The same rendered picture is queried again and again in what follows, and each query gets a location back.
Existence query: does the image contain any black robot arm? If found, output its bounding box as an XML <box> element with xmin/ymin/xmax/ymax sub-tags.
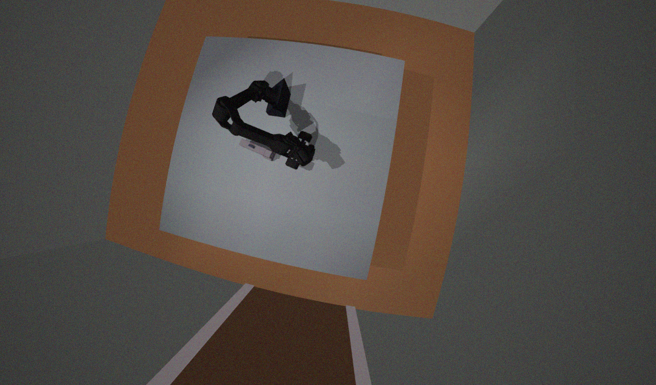
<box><xmin>212</xmin><ymin>80</ymin><xmax>315</xmax><ymax>166</ymax></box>

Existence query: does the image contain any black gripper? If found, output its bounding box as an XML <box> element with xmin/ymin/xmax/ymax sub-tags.
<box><xmin>285</xmin><ymin>131</ymin><xmax>312</xmax><ymax>169</ymax></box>

